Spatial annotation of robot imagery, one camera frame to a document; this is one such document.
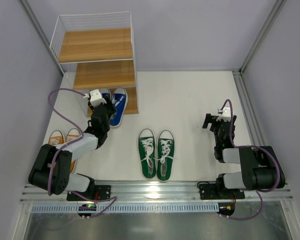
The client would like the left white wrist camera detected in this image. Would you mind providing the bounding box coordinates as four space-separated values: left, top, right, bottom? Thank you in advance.
83 89 107 107

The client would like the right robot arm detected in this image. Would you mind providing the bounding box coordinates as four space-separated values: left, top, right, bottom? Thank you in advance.
197 113 286 200

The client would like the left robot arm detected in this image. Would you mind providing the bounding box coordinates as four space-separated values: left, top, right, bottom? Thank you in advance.
28 100 116 201

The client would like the green sneaker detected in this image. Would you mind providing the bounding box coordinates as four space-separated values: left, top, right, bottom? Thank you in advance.
157 130 175 182
137 128 156 180

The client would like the right aluminium frame rail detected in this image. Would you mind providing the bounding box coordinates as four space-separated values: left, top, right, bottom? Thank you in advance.
232 71 267 146

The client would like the right orange sneaker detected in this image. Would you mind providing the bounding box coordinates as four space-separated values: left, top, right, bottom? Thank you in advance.
65 128 81 173

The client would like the orange sneaker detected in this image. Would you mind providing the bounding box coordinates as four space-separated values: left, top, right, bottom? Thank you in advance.
48 130 64 146
65 128 81 173

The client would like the white wire wooden shoe shelf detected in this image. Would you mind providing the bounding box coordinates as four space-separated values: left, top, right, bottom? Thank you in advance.
49 11 139 115

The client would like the aluminium frame post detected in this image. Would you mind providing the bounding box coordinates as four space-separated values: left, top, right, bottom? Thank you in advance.
18 0 65 76
239 0 287 75

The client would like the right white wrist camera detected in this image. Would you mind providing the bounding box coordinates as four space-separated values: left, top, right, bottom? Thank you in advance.
216 106 232 122

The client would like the left green sneaker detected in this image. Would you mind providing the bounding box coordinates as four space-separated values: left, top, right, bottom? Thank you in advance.
137 128 156 180

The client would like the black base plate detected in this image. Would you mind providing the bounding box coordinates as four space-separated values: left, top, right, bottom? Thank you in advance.
66 185 112 202
196 181 245 200

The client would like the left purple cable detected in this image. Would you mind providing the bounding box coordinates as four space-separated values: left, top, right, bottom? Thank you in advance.
46 87 117 219

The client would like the right green sneaker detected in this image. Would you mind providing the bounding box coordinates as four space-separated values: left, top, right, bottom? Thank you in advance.
157 130 175 182

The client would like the aluminium front rail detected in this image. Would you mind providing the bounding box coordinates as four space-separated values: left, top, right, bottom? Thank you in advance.
19 180 294 204

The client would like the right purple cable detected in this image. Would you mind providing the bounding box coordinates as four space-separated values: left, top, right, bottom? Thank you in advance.
221 99 282 221

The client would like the right aluminium frame post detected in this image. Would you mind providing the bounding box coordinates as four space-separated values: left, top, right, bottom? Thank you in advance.
239 0 287 75

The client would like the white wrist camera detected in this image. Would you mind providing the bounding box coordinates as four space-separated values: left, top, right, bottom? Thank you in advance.
83 89 107 107
216 106 232 122

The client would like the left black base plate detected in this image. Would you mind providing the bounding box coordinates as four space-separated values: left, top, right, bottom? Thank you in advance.
66 185 112 202

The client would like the purple cable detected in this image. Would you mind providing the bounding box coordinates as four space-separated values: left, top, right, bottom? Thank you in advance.
221 99 282 221
46 87 117 219

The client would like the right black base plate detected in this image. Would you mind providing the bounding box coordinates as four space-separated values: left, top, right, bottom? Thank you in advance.
196 181 245 200

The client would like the grey slotted cable duct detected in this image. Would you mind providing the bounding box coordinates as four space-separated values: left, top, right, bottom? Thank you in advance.
30 202 219 214

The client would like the blue sneaker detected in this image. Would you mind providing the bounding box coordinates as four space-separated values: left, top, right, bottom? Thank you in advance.
88 88 111 110
110 88 129 128

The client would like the left orange sneaker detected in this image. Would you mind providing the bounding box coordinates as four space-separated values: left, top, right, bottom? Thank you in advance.
48 130 64 146

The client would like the left aluminium frame post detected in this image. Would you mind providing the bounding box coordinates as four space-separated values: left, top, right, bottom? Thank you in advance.
18 0 65 76

